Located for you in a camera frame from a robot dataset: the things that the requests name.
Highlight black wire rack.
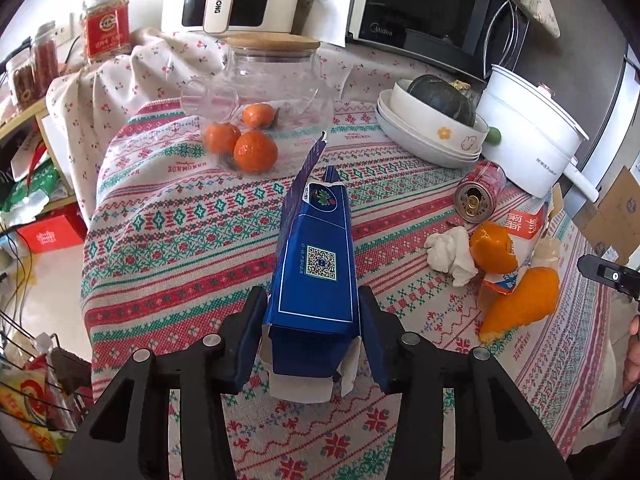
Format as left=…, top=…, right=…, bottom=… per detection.
left=0, top=305, right=96, bottom=480

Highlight blue milk carton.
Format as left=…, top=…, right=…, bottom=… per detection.
left=260, top=132, right=363, bottom=406

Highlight grey refrigerator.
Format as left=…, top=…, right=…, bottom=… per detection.
left=570, top=42, right=640, bottom=196

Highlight red gift box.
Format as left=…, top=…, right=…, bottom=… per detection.
left=17, top=207, right=88, bottom=256

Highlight white plate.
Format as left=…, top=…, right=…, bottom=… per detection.
left=377, top=110, right=483, bottom=170

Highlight glass jar with red label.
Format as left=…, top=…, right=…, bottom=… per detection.
left=82, top=0, right=132, bottom=63

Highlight black microwave oven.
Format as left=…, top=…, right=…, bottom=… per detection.
left=345, top=0, right=531, bottom=70

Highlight tangerine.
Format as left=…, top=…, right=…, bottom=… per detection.
left=241, top=102, right=277, bottom=128
left=203, top=122, right=242, bottom=155
left=233, top=131, right=278, bottom=173

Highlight white red blue carton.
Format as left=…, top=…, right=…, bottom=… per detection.
left=480, top=182, right=563, bottom=311

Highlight orange peel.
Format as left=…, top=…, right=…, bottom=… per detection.
left=479, top=266, right=560, bottom=345
left=470, top=222, right=518, bottom=273

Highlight patterned tablecloth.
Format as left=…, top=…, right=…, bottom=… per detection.
left=80, top=100, right=613, bottom=480

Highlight black cable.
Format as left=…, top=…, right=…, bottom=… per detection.
left=580, top=392, right=635, bottom=431

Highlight orange plastic bag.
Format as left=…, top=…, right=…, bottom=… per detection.
left=0, top=360, right=76, bottom=461

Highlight glass jar with wooden lid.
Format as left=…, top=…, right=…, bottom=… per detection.
left=180, top=32, right=335, bottom=133

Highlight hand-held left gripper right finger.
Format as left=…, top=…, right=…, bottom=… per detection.
left=357, top=285, right=576, bottom=480

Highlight wooden shelf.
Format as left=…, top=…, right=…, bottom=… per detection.
left=0, top=95, right=91, bottom=216

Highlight cardboard box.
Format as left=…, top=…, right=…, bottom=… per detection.
left=572, top=165, right=640, bottom=261

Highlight jar of dried chili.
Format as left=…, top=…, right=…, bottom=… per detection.
left=7, top=52, right=36, bottom=111
left=32, top=22, right=60, bottom=83

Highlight green packet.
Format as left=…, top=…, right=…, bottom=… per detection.
left=0, top=162, right=71, bottom=216

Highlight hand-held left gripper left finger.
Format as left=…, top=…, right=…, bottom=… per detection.
left=50, top=286, right=271, bottom=480

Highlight stacked white bowls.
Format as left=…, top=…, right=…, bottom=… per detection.
left=376, top=90, right=483, bottom=163

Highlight crumpled white paper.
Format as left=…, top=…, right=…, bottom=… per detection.
left=424, top=226, right=480, bottom=288

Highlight dark green squash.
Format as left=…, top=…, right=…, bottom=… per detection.
left=406, top=74, right=478, bottom=127

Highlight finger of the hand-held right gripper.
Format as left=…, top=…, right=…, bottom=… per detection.
left=576, top=254, right=640, bottom=303

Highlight white electric pot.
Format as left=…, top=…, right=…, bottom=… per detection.
left=475, top=64, right=601, bottom=203

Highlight person's right hand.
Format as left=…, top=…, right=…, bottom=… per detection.
left=621, top=312, right=640, bottom=396

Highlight red soda can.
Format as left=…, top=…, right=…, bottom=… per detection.
left=454, top=160, right=507, bottom=223

